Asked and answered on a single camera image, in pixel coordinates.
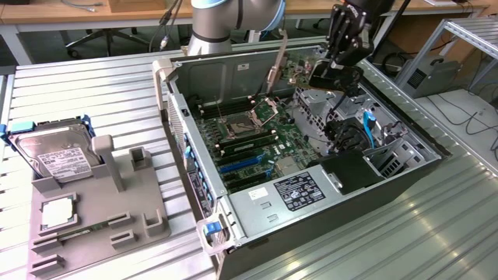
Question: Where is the grey power supply unit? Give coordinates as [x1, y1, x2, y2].
[228, 164, 346, 239]

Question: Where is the black wire bundle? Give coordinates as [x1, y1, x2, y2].
[322, 115, 369, 154]

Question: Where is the wooden desk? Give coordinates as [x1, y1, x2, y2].
[283, 0, 491, 22]
[0, 0, 195, 33]

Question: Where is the open black PC case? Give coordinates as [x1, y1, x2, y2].
[167, 41, 454, 280]

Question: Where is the grey case corner handle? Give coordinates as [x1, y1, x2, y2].
[196, 214, 231, 256]
[152, 59, 175, 112]

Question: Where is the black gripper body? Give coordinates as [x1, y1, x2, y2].
[345, 0, 394, 22]

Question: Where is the blue data wire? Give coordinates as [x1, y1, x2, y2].
[362, 111, 378, 150]

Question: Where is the black labelled RAM stick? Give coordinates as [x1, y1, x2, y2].
[222, 136, 274, 156]

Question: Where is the empty black RAM slot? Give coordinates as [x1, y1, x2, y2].
[214, 129, 271, 145]
[215, 132, 274, 149]

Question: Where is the black office chair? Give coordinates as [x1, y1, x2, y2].
[64, 26, 155, 58]
[295, 16, 331, 33]

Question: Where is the metal socket cover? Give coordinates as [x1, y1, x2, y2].
[251, 97, 282, 121]

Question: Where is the aluminium frame table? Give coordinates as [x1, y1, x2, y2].
[403, 17, 498, 92]

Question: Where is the blue expansion slot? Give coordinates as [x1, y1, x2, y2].
[218, 156, 260, 173]

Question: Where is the green motherboard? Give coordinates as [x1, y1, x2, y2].
[192, 96, 323, 195]

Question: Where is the graphics card with metal bracket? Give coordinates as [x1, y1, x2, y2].
[267, 28, 366, 97]

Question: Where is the thin metal locking lever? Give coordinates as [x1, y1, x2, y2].
[214, 95, 226, 120]

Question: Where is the CPU socket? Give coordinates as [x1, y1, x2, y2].
[219, 115, 254, 138]

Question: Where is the black stand pole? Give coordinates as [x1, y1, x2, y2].
[366, 0, 413, 60]

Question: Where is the grey computer tower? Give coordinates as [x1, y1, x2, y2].
[395, 57, 463, 99]

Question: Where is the green RAM stick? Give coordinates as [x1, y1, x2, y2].
[57, 221, 112, 242]

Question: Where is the thin cable with plug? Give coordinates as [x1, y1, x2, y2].
[150, 0, 184, 54]

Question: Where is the blue disk caddy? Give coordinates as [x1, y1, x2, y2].
[0, 115, 98, 179]

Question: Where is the long black expansion slot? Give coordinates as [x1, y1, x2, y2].
[227, 177, 274, 192]
[223, 171, 270, 184]

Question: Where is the black floor cable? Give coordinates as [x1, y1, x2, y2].
[426, 94, 498, 137]

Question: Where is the black air shroud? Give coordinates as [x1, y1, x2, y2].
[307, 150, 385, 195]

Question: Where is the silver CPU chip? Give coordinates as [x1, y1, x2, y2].
[41, 199, 79, 230]

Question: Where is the grey parts rack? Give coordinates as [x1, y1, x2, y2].
[29, 135, 172, 278]

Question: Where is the metal disk bay cage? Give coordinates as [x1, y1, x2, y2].
[294, 84, 374, 138]

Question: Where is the silver chipset heatsink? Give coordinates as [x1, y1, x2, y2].
[278, 159, 303, 173]

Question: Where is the silver hard disk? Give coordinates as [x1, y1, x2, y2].
[17, 124, 95, 183]

